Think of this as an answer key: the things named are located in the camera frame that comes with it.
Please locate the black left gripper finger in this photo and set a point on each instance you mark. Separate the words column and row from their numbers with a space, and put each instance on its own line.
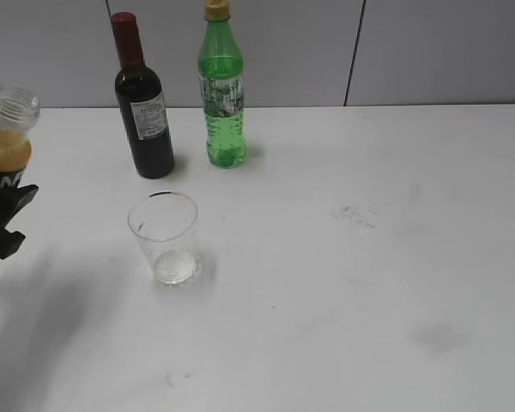
column 13, row 199

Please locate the NFC orange juice bottle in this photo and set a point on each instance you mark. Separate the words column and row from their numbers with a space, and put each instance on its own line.
column 19, row 113

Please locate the transparent plastic cup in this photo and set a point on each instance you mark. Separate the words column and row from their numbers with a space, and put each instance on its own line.
column 164, row 225

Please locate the dark red wine bottle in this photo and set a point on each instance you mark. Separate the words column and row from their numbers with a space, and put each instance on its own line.
column 141, row 102

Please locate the green plastic soda bottle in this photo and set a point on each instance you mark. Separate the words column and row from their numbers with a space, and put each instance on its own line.
column 220, row 66

